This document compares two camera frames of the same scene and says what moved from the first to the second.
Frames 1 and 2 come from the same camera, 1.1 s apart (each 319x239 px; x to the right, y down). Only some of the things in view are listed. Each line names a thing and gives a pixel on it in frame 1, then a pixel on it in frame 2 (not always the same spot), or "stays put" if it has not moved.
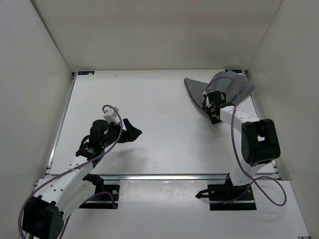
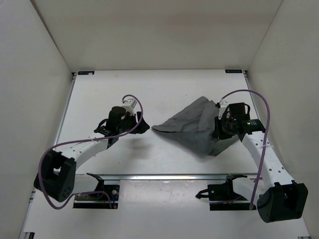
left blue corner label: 85,72 stays put
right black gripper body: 208,109 -> 224,127
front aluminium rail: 164,177 stays put
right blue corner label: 236,71 stays put
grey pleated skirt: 234,84 -> 195,123
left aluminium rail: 49,165 stays put
